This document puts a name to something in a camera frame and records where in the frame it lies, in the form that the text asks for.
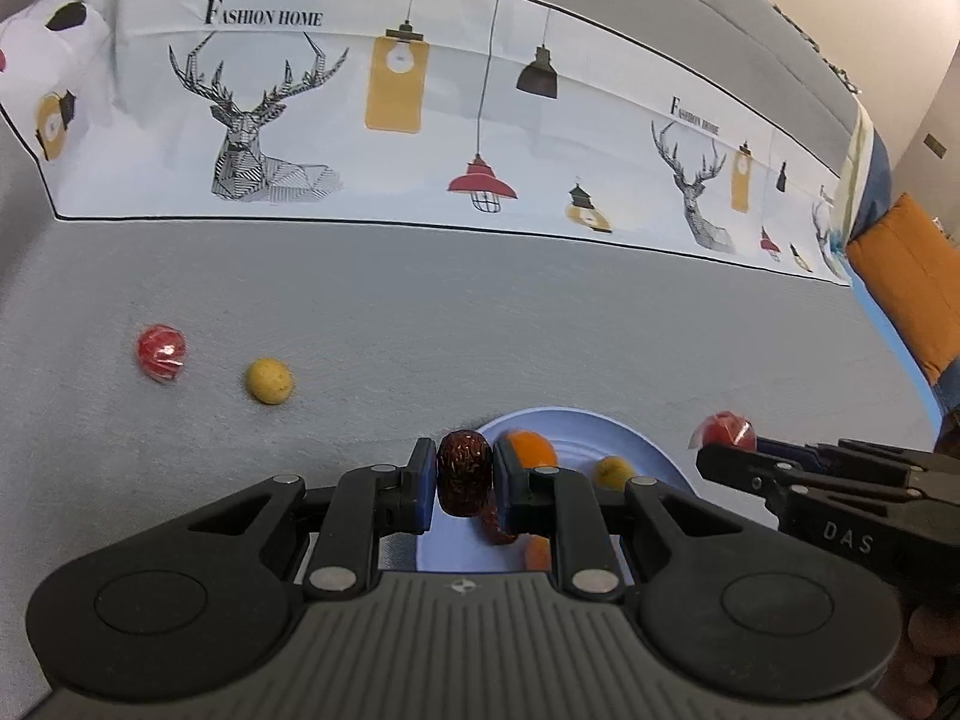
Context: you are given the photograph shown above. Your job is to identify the red fruit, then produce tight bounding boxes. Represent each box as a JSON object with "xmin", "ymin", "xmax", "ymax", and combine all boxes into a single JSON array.
[
  {"xmin": 688, "ymin": 411, "xmax": 758, "ymax": 452},
  {"xmin": 137, "ymin": 323, "xmax": 187, "ymax": 382}
]

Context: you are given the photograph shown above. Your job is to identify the bare orange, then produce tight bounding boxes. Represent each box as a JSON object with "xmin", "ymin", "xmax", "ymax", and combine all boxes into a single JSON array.
[{"xmin": 524, "ymin": 535, "xmax": 551, "ymax": 572}]

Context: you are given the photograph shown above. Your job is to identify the yellow-green fruit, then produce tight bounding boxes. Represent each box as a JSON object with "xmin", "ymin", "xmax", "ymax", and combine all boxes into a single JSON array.
[
  {"xmin": 244, "ymin": 358, "xmax": 296, "ymax": 406},
  {"xmin": 592, "ymin": 455, "xmax": 636, "ymax": 493}
]

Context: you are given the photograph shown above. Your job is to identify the dark red jujube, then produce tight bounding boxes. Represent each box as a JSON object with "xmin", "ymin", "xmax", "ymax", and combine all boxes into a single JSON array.
[
  {"xmin": 436, "ymin": 429, "xmax": 493, "ymax": 518},
  {"xmin": 480, "ymin": 494, "xmax": 517, "ymax": 546}
]

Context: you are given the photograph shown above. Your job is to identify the right hand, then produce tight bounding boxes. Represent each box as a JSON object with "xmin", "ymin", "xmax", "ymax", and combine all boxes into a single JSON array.
[{"xmin": 875, "ymin": 608, "xmax": 958, "ymax": 720}]

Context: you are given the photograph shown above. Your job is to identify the light blue plate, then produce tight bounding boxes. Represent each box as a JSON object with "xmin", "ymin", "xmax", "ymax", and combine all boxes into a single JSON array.
[{"xmin": 413, "ymin": 406, "xmax": 694, "ymax": 575}]

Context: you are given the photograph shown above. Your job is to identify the orange cushion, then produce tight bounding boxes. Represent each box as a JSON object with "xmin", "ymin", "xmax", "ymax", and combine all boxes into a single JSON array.
[{"xmin": 846, "ymin": 193, "xmax": 960, "ymax": 385}]

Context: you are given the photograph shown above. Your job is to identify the printed deer sofa cover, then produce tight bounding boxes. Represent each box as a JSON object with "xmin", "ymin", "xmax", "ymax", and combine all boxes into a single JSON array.
[{"xmin": 2, "ymin": 0, "xmax": 846, "ymax": 283}]

